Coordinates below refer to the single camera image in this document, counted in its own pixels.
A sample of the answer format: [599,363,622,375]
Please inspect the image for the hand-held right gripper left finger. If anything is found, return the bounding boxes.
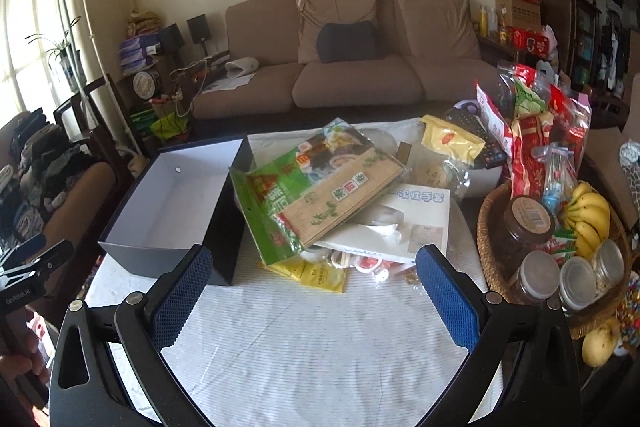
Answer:
[48,243,215,427]

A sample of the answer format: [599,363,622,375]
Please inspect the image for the green sushi mat packet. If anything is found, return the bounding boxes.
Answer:
[229,117,407,265]

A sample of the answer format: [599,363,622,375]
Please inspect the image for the grey lid jar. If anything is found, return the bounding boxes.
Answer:
[510,251,561,305]

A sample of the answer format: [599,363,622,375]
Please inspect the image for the dark wooden cabinet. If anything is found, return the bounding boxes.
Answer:
[537,0,603,88]

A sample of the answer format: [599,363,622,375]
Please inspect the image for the wicker basket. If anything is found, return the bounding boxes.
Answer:
[476,179,633,340]

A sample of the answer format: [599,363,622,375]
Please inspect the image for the clear jar with nuts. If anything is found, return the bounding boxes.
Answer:
[592,239,626,295]

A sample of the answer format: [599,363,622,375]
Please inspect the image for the brown sofa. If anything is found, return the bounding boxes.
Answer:
[192,0,506,122]

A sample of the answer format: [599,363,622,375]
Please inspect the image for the beige disposable glove box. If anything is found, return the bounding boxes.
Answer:
[315,184,451,265]

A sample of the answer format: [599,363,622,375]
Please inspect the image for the yellow folded fabric pile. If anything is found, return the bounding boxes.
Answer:
[127,9,163,38]

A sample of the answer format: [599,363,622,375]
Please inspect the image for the white paper sheet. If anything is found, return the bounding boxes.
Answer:
[200,74,253,95]

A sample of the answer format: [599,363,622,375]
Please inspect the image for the red gift box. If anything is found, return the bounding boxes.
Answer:
[507,26,556,55]

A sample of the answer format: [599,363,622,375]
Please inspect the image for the flat yellow packet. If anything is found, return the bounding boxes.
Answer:
[260,257,347,294]

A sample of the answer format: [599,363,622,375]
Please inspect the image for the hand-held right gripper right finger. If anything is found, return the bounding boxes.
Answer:
[415,243,583,427]

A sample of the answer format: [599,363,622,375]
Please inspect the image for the green snack packet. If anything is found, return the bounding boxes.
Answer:
[515,79,548,118]

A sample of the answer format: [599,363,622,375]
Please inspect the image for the silver lid jar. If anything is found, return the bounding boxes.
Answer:
[559,256,598,312]

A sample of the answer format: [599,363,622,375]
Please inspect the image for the potted plant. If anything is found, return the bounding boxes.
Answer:
[25,17,83,88]

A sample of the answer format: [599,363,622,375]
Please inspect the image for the purple tissue packs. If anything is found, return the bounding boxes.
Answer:
[120,38,156,75]

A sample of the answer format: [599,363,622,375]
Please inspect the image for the dark wooden chair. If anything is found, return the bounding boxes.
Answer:
[52,74,141,168]

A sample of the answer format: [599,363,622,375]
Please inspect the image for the black speaker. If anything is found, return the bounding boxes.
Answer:
[159,23,185,54]
[187,14,208,44]

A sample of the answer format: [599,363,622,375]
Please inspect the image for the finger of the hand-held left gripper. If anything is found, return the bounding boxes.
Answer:
[0,234,49,265]
[0,241,76,290]

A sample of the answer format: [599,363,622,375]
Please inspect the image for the yellow top clear bag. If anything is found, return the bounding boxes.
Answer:
[419,113,488,200]

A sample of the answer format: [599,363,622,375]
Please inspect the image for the pile of clothes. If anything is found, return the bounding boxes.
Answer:
[0,109,106,228]

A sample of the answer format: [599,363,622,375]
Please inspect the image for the white storage box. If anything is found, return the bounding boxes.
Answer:
[460,164,511,198]

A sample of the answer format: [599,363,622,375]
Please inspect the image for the black remote control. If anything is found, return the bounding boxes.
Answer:
[445,104,508,170]

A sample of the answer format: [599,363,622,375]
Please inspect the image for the brown glass jar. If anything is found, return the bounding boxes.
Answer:
[487,195,557,278]

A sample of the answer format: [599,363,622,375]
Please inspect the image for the dark blue storage box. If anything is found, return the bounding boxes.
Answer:
[97,134,256,287]

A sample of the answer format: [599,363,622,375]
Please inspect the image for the yellow bottles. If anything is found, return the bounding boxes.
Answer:
[477,4,496,35]

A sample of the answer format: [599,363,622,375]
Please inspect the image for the bunch of bananas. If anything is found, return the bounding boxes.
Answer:
[562,181,612,260]

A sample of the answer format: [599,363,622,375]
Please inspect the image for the clear zip bag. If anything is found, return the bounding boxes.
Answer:
[530,144,581,218]

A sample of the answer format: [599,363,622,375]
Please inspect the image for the person's left hand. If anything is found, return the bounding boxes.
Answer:
[0,332,52,390]

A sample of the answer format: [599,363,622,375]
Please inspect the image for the white massager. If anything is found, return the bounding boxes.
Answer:
[225,57,260,80]

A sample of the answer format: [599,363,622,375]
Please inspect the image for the brown cardboard box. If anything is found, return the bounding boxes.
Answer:
[495,0,542,30]

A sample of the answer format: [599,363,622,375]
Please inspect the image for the round tin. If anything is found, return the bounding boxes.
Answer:
[132,71,161,100]

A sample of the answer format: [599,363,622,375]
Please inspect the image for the white red snack packet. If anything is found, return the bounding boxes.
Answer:
[474,79,516,178]

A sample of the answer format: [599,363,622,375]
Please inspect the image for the black cushion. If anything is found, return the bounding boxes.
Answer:
[316,21,385,64]

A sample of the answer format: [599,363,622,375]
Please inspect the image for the brown armchair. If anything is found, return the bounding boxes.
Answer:
[0,107,123,268]

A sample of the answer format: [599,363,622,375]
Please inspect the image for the green yellow bag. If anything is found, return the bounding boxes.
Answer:
[150,114,191,142]

